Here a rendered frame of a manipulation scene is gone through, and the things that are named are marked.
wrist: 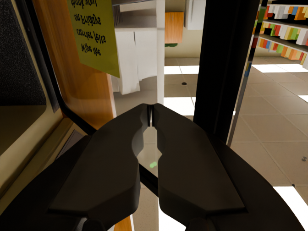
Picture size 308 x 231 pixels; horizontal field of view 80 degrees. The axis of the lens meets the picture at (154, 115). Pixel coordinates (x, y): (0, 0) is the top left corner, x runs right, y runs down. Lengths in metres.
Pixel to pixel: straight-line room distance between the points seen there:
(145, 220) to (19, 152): 1.40
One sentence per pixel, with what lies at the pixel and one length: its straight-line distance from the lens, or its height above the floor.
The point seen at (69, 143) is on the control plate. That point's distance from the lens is 0.35.
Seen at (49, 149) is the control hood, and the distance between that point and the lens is 0.33.
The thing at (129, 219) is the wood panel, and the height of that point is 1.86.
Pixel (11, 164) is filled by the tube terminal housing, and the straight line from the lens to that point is 0.30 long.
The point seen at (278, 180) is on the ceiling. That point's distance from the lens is 2.15.
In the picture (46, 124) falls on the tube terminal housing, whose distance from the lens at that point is 0.36.
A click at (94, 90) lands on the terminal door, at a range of 0.22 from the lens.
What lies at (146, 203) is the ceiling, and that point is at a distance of 1.70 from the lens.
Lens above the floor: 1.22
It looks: 31 degrees up
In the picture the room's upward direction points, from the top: 179 degrees clockwise
